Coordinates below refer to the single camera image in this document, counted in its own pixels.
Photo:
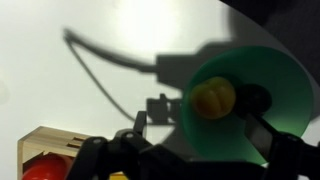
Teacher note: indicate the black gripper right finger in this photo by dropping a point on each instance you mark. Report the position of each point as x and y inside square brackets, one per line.
[262, 136]

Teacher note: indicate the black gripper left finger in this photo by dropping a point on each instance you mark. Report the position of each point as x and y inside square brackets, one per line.
[140, 123]

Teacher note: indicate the wooden slatted tray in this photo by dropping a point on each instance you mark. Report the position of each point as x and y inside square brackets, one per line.
[45, 140]

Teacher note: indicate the yellow toy banana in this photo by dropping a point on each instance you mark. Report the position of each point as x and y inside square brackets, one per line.
[117, 176]

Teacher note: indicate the green plastic bowl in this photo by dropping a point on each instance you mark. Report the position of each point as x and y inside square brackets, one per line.
[239, 84]

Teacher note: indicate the dark plum toy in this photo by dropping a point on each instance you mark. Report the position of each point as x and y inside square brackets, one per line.
[252, 98]

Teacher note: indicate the red toy apple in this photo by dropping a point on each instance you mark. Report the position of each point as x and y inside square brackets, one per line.
[48, 167]

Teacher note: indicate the round white table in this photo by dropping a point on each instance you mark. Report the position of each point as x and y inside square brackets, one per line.
[89, 66]

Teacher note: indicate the yellow orange toy peach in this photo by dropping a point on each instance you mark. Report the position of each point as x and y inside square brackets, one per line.
[214, 98]

